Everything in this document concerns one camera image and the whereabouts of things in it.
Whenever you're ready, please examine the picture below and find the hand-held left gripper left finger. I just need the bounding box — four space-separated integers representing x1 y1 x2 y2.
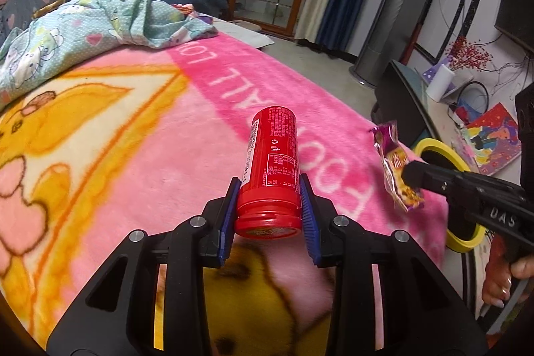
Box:
46 176 242 356

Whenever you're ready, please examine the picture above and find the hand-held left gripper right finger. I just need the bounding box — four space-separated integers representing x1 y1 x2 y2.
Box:
299 173 489 356

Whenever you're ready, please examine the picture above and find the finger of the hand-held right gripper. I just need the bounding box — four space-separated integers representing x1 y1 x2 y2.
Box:
401 161 449 198

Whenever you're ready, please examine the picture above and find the purple snack packet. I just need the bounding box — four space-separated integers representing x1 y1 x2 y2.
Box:
367 121 425 212

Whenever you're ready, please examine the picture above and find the yellow rimmed trash bin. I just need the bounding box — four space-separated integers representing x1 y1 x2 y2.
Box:
414 137 487 252

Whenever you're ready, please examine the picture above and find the red plastic bottle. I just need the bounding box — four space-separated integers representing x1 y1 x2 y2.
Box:
234 108 303 241

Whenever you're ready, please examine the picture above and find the person's right hand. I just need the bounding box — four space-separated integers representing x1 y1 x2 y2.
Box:
482 233 534 309

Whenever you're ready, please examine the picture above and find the colourful portrait painting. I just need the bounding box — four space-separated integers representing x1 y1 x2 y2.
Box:
453 102 522 177

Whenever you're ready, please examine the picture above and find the long television console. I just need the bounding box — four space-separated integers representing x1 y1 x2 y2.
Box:
370 59 520 182

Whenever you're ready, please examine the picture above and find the white ribbed vase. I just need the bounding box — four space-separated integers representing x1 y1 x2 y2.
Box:
428 64 455 103

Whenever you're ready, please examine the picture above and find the pink printed blanket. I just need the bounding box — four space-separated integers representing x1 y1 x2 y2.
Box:
0 28 449 356

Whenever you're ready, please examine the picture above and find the red berry branch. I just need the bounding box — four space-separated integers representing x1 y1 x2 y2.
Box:
446 37 493 71

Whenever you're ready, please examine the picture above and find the grey tower air conditioner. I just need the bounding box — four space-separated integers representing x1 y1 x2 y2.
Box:
349 0 449 85

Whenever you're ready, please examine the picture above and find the white top coffee table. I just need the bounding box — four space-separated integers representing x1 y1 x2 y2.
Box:
217 19 276 48

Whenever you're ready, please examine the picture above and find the light blue printed quilt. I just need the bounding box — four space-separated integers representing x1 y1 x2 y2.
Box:
0 0 218 106

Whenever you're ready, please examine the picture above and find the black wire hoop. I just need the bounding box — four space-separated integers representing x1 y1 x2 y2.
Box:
448 83 489 117

